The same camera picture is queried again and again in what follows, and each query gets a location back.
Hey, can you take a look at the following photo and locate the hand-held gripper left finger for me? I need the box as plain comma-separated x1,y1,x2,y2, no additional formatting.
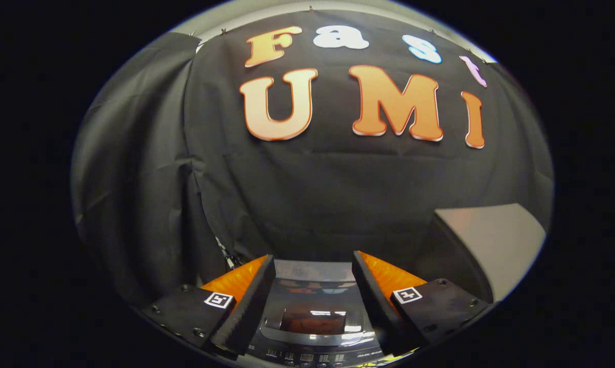
141,255,277,357

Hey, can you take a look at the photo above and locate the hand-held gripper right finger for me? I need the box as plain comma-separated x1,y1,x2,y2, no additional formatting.
352,250,492,357

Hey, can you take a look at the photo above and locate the dark grey washing machine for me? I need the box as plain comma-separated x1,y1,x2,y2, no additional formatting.
245,259,391,367

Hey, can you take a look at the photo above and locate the black backdrop cloth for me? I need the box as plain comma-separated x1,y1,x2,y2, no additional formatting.
72,9,554,307

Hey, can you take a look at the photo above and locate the grey hose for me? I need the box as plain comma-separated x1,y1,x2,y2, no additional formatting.
216,236,236,270

